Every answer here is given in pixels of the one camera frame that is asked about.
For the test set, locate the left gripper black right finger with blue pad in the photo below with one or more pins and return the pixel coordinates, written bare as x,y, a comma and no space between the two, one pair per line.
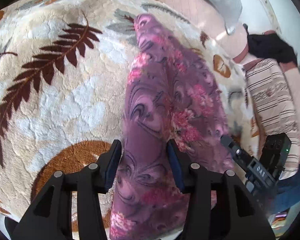
220,206

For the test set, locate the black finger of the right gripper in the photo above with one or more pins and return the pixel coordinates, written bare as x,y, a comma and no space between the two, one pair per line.
240,156

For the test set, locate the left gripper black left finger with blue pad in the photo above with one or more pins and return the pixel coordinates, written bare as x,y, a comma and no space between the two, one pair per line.
49,215

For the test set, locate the purple pink floral garment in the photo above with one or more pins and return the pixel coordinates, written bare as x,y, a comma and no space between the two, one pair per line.
170,94

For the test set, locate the striped beige pillow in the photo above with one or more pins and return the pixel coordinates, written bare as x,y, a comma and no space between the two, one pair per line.
274,104

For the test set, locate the black cloth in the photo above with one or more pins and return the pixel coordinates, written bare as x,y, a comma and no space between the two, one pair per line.
270,46

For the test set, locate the grey quilted pillow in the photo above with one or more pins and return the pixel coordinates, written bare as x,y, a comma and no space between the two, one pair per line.
220,0

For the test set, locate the cream leaf-pattern fleece blanket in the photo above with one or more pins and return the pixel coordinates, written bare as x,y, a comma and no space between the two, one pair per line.
64,66

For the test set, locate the pink quilted bedsheet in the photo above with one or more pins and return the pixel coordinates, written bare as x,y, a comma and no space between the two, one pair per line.
230,59

